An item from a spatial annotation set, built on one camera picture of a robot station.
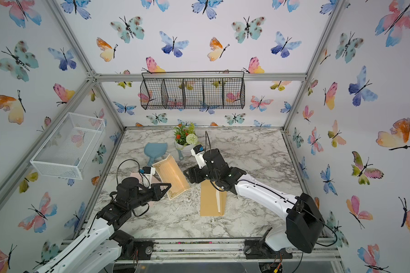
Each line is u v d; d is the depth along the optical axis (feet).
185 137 3.13
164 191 2.45
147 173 2.32
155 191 2.21
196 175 2.20
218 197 2.92
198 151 2.23
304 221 1.34
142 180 2.28
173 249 2.47
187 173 2.38
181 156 3.46
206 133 3.88
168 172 2.69
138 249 2.41
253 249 2.42
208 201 2.91
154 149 3.64
